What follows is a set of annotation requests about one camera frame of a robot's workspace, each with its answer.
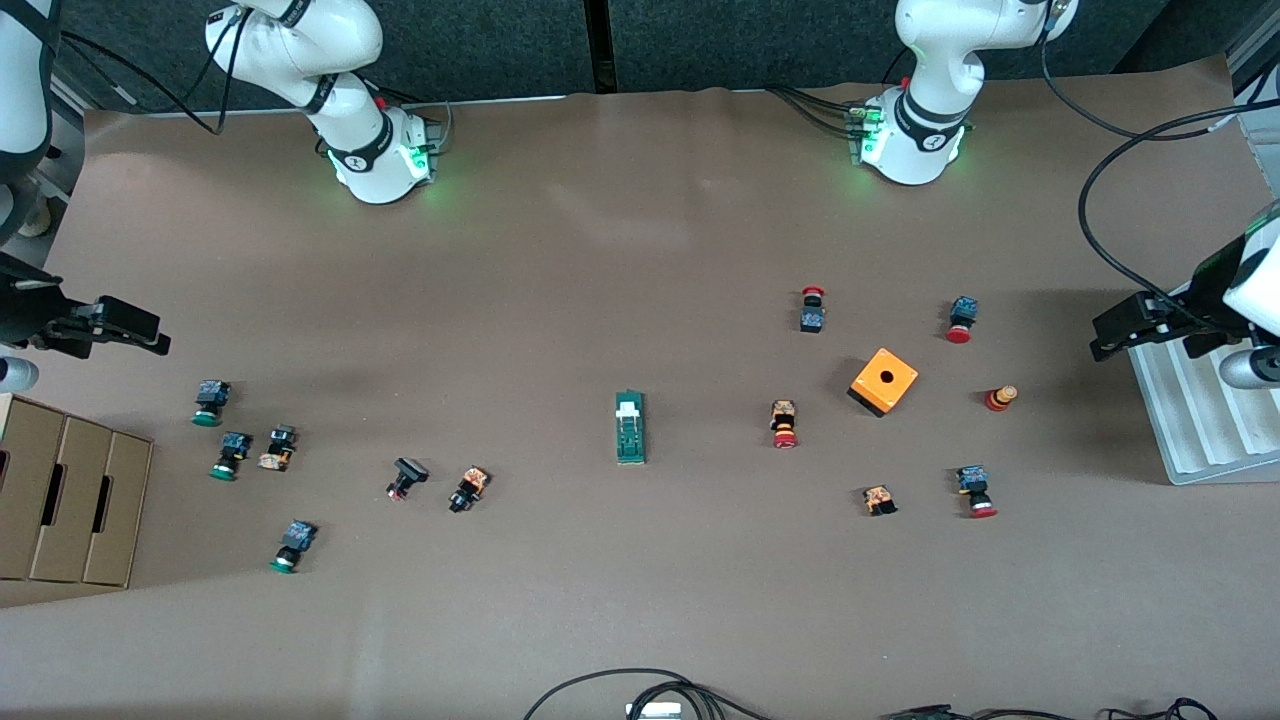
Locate green mushroom push button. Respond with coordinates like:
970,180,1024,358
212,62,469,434
269,520,318,575
209,432,253,482
192,380,231,428

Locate white ridged tray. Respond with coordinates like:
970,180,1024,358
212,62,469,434
1130,340,1280,487

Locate brown cardboard box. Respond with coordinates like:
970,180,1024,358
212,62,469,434
83,430,154,589
0,393,67,581
28,413,114,584

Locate black flat indicator red terminals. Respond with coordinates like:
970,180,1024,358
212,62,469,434
386,457,430,502

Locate black push button orange block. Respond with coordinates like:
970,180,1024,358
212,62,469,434
448,466,491,514

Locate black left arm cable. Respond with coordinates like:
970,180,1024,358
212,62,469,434
1040,10,1280,331

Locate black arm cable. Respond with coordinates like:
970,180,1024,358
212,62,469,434
1040,10,1280,331
60,5,253,137

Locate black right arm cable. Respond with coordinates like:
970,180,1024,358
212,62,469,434
60,5,253,137

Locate orange button enclosure box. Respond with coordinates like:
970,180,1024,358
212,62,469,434
847,347,919,418

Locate aluminium frame rail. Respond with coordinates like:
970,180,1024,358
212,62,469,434
1228,25,1280,96

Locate black arm base cables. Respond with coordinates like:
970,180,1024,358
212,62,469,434
768,85,863,138

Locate black tangled cable bundle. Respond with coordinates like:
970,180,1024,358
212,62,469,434
883,697,1219,720

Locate black looped table cable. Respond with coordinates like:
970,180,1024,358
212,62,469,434
523,668,776,720

